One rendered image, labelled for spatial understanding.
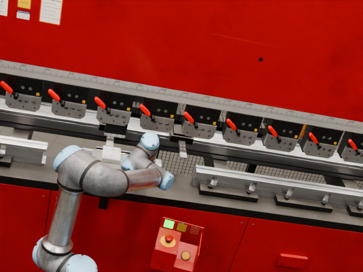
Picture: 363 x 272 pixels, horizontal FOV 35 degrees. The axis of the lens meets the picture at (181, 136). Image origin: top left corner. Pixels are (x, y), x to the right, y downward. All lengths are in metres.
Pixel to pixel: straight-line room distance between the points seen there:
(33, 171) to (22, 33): 0.67
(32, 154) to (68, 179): 0.80
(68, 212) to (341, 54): 1.34
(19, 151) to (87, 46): 0.64
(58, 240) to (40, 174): 0.64
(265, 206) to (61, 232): 1.16
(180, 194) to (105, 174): 0.92
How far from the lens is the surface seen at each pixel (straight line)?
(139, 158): 2.34
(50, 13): 2.43
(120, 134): 2.72
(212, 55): 2.50
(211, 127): 2.67
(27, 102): 2.64
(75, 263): 2.20
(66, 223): 2.14
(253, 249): 3.05
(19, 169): 2.79
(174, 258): 2.66
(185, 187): 2.87
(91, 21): 2.42
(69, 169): 2.00
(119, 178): 1.99
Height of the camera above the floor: 2.60
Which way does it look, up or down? 32 degrees down
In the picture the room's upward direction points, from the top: 15 degrees clockwise
